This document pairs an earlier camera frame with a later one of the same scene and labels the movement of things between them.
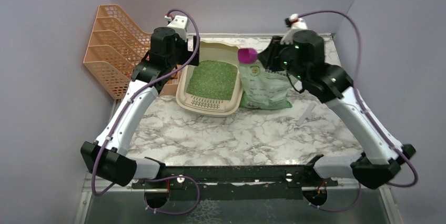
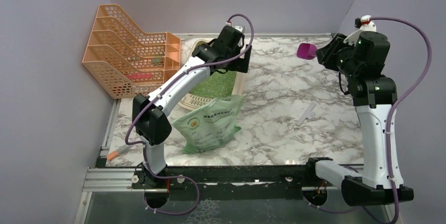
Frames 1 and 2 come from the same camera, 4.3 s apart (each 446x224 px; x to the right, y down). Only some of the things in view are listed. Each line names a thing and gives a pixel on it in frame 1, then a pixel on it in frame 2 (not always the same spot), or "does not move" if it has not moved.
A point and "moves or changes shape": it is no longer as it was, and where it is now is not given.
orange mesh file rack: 115,48 does not move
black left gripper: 190,57 → 240,65
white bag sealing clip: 308,114 does not move
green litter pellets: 213,78 does not move
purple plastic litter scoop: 247,55 moves or changes shape
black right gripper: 269,57 → 326,54
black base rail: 258,183 does not move
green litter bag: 263,89 → 209,125
